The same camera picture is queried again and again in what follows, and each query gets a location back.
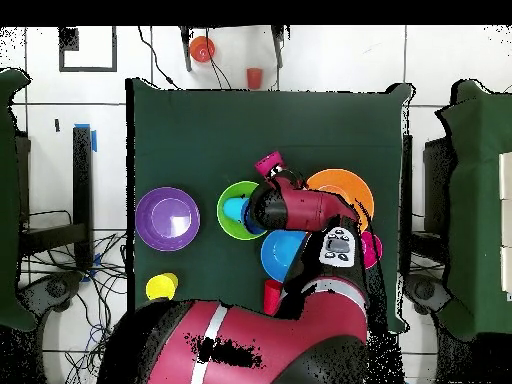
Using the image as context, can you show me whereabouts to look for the short crimson cup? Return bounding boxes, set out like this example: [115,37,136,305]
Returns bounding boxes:
[254,150,286,177]

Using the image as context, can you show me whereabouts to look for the light blue cup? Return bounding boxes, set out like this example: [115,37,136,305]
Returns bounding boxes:
[222,196,249,222]

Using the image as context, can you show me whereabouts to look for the green bowl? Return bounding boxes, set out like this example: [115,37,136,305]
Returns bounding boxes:
[216,180,270,242]

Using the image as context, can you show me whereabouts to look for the large orange bowl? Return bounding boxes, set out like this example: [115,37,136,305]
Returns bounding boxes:
[305,168,376,233]

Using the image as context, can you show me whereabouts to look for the light blue bowl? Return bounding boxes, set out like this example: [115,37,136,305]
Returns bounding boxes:
[260,229,310,284]

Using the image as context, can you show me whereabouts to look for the purple bowl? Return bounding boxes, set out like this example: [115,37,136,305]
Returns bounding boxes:
[134,186,201,252]

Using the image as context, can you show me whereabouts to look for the small crimson bowl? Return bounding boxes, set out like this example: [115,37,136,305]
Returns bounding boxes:
[359,230,384,270]

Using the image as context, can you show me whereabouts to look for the tall red cup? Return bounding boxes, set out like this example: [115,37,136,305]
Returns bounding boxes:
[262,278,286,316]

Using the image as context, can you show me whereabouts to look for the dark green tablecloth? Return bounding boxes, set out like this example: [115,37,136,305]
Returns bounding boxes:
[125,77,415,335]

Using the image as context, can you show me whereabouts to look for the orange-red cup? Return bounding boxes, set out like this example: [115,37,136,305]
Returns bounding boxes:
[246,67,264,90]

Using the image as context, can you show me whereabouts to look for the small orange bowl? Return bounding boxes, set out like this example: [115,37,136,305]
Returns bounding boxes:
[188,35,217,64]

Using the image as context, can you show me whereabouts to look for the yellow cup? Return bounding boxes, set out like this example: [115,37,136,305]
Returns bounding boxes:
[145,272,180,302]

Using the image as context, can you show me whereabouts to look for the blue tape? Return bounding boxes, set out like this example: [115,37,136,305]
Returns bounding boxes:
[74,122,98,153]

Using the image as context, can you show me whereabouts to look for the green cloth covered table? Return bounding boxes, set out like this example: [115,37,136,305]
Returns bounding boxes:
[0,67,38,333]
[434,78,512,342]

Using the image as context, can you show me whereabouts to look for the white boxes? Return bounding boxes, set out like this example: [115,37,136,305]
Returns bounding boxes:
[498,151,512,302]

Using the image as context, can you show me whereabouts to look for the black metal table frame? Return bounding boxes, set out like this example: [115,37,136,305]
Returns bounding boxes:
[400,133,457,267]
[17,125,95,270]

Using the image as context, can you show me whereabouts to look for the tangle of cables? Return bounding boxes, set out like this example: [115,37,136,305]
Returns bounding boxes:
[19,209,133,384]

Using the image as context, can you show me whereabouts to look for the black square frame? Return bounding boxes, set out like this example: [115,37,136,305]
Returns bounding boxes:
[58,26,118,74]

